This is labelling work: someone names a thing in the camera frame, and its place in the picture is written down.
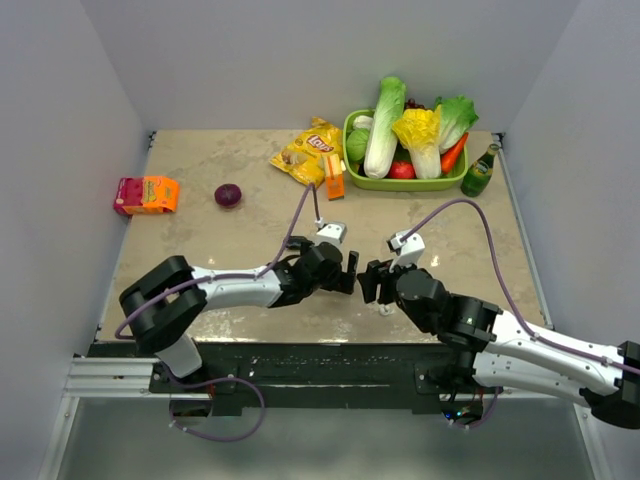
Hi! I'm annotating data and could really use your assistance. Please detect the white earbud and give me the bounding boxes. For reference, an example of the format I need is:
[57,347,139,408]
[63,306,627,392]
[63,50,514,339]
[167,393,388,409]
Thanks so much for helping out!
[378,305,393,316]

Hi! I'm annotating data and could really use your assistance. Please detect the black earbud charging case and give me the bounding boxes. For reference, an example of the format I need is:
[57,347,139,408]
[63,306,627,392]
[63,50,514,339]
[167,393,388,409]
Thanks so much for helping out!
[286,236,314,251]

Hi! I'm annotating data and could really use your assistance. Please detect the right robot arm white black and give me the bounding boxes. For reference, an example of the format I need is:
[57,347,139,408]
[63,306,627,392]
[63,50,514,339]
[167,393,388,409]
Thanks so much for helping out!
[356,260,639,429]

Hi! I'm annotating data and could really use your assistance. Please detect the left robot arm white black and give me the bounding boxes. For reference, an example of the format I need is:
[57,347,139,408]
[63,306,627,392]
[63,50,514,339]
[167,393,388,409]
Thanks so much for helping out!
[116,242,359,392]

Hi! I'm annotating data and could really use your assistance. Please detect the green plastic basket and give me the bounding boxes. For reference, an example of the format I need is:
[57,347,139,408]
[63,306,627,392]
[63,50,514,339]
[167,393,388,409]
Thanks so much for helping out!
[342,109,469,192]

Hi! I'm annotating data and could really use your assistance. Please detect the orange small carton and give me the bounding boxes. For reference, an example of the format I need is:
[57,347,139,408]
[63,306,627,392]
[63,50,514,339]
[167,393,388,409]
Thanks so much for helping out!
[323,154,345,201]

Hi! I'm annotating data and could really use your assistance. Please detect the red tomato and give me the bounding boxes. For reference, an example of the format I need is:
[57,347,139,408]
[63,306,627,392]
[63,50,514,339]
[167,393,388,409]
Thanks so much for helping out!
[387,161,416,180]

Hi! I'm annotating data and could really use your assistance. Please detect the yellow Lays chips bag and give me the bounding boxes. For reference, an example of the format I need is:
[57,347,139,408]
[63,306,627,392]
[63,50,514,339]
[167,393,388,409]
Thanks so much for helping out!
[269,117,343,187]

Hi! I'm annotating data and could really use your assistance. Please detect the round green cabbage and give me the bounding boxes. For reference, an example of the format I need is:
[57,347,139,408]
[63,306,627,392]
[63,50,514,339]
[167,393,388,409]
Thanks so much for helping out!
[345,128,370,163]

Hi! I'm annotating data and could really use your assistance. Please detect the green white napa cabbage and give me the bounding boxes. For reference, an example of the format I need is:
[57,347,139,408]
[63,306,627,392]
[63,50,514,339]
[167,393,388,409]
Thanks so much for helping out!
[364,76,407,179]

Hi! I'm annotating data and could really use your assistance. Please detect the red onion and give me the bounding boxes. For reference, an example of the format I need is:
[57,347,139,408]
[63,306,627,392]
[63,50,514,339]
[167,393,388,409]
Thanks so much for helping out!
[214,183,243,208]

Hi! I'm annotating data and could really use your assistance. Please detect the orange carrot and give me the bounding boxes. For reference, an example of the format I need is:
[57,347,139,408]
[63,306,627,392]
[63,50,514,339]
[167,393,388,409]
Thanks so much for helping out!
[441,132,469,175]

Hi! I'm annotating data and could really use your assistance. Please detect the green glass bottle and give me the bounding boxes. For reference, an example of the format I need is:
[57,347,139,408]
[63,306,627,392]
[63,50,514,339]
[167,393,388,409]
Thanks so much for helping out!
[460,143,500,197]

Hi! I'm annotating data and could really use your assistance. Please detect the white cauliflower piece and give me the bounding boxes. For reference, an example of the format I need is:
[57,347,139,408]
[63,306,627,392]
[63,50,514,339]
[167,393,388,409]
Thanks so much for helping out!
[352,115,373,130]

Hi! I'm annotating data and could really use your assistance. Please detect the yellow napa cabbage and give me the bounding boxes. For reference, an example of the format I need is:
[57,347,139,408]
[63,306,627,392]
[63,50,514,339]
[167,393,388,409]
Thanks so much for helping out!
[392,106,441,180]

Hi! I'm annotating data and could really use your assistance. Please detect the dark grapes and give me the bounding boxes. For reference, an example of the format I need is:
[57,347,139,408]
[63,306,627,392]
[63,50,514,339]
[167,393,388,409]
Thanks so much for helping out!
[405,98,426,110]

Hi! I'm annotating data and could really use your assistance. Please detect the green leaf lettuce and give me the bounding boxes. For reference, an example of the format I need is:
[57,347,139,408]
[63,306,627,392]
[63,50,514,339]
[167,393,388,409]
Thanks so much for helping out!
[434,95,478,154]

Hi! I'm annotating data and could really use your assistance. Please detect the pink orange snack box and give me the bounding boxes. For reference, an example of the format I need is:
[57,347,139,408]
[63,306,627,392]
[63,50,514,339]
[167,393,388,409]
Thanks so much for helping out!
[113,176,180,216]

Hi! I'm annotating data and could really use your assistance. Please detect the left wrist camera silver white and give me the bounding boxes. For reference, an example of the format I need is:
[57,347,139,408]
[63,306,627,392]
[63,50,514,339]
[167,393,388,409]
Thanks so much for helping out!
[313,218,347,247]

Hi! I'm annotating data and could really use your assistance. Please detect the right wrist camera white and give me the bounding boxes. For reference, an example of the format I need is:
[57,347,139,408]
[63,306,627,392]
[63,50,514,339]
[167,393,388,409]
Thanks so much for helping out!
[387,230,425,271]

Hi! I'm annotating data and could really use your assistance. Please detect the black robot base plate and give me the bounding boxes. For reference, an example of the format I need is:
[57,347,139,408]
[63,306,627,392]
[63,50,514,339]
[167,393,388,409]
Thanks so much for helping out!
[89,341,501,417]

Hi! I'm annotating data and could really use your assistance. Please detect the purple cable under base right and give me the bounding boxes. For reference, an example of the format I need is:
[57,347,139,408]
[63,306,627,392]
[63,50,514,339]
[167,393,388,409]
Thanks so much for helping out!
[447,387,503,431]

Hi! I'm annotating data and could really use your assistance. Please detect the purple cable under base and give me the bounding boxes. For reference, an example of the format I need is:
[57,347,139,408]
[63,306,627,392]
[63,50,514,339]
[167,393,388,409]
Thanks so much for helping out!
[159,369,268,443]
[447,387,503,431]

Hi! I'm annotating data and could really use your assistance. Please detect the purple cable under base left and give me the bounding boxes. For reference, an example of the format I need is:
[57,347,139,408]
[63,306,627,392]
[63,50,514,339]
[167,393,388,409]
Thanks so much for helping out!
[159,369,268,443]

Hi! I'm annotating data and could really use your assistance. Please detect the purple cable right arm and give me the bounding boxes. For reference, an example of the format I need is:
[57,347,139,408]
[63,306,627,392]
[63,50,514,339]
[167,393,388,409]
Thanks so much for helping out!
[399,198,640,376]

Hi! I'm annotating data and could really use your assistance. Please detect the aluminium frame rail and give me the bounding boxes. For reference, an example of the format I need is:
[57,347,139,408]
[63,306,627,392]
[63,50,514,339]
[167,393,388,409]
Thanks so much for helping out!
[63,358,206,400]

